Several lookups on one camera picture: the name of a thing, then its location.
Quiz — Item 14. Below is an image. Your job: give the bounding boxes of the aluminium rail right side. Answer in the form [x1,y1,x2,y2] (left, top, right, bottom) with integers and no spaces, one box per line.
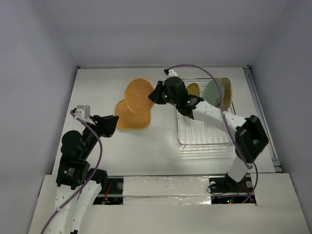
[243,66,283,173]

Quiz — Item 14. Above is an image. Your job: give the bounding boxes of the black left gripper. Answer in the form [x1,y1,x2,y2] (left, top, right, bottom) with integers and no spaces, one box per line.
[81,113,118,157]

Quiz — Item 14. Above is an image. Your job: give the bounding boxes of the small orange woven plate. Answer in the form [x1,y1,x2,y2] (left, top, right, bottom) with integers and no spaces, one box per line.
[125,78,154,115]

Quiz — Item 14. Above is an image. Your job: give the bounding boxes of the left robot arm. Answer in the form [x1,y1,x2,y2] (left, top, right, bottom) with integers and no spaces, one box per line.
[41,115,119,234]

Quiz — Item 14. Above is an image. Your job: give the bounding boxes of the metal wire dish rack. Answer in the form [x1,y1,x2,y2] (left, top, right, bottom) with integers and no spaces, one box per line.
[176,78,233,151]

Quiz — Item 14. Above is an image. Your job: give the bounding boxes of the beige floral ceramic plate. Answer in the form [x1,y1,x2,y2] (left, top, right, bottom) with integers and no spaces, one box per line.
[220,78,233,111]

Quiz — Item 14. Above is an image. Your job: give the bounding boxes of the large orange woven plate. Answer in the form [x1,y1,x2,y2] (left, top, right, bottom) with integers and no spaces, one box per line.
[115,100,151,130]

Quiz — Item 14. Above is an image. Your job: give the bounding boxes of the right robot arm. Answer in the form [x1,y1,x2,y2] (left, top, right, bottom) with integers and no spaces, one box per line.
[148,77,269,194]

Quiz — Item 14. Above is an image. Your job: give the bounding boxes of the teal floral ceramic plate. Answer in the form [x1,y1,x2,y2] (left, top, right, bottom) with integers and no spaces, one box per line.
[202,78,224,108]

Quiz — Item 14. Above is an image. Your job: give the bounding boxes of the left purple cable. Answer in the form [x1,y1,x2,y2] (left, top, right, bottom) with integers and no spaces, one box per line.
[40,109,103,234]

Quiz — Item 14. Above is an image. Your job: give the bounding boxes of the white foam block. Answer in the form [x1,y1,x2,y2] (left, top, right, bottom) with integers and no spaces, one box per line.
[122,176,211,206]

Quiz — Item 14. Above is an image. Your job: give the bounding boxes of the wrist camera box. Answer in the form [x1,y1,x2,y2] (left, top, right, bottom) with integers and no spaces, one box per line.
[164,69,178,77]
[74,105,91,122]

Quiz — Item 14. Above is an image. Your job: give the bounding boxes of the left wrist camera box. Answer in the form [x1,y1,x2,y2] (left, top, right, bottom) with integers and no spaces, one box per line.
[74,105,91,122]

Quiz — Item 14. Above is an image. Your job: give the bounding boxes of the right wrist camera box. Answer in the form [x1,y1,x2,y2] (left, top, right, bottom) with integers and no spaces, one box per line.
[164,69,178,77]

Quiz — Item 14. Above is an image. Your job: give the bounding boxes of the green rimmed woven plate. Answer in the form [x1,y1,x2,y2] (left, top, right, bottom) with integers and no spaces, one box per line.
[187,82,201,97]

